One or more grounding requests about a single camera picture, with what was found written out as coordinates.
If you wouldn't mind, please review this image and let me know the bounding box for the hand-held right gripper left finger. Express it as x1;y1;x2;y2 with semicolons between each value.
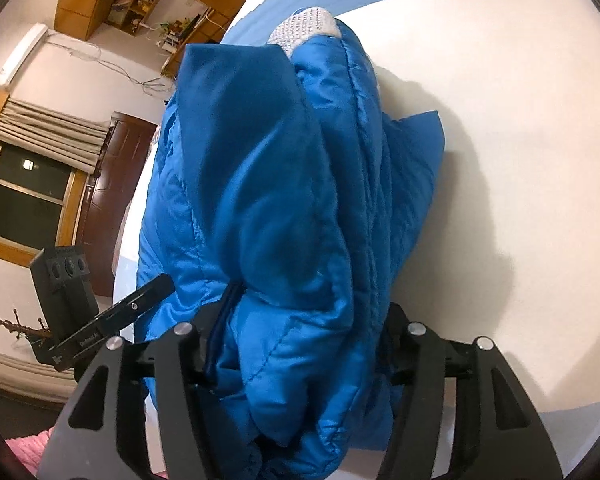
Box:
37;284;241;480

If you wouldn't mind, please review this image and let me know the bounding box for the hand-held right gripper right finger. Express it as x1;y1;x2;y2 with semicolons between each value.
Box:
375;302;563;480

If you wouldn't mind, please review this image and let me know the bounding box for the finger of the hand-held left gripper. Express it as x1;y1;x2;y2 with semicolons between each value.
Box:
50;274;176;372

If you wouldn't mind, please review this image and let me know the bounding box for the blue puffer jacket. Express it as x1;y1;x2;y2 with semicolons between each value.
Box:
134;5;446;480

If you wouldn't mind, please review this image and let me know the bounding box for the wooden coat rack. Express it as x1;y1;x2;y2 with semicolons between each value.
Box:
0;309;52;347

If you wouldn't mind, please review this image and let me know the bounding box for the wooden framed window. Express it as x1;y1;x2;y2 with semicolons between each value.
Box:
0;91;89;267

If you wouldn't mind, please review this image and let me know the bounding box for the dark wooden door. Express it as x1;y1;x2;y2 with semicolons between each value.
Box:
75;112;159;297

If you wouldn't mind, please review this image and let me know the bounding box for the pink cloth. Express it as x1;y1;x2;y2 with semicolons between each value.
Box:
4;427;57;473

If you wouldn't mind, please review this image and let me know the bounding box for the beige window curtain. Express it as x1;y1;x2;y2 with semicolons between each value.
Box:
0;97;112;175

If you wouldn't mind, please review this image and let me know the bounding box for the white and blue bedsheet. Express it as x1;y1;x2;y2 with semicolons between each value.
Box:
112;0;600;480

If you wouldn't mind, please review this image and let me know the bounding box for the white air conditioner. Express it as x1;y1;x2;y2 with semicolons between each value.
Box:
0;22;49;92

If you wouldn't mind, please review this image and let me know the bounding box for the wall cable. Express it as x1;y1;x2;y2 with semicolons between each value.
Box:
45;35;177;96

